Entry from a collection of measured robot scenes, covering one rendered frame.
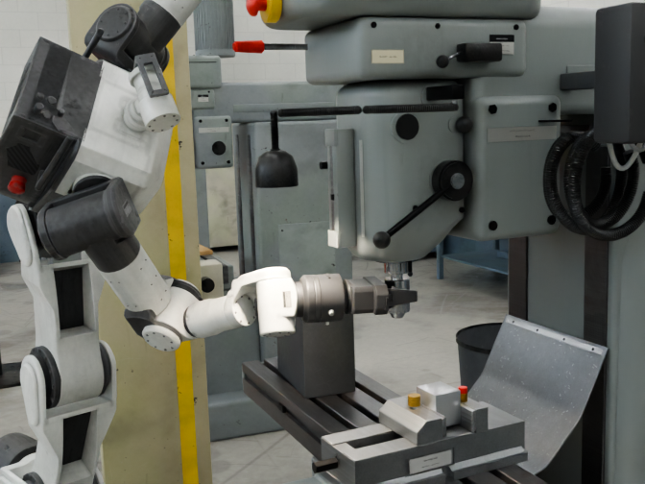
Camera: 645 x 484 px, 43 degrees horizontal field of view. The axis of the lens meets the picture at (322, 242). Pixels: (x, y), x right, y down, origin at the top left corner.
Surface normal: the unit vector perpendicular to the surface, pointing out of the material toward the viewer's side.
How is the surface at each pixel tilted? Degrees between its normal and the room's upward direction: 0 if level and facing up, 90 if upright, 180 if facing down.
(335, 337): 90
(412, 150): 90
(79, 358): 81
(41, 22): 90
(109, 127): 58
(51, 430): 98
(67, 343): 95
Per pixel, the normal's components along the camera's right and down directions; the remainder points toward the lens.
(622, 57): -0.91, 0.09
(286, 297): 0.16, -0.26
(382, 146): -0.26, 0.15
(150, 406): 0.40, 0.12
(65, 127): 0.56, -0.44
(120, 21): -0.31, -0.34
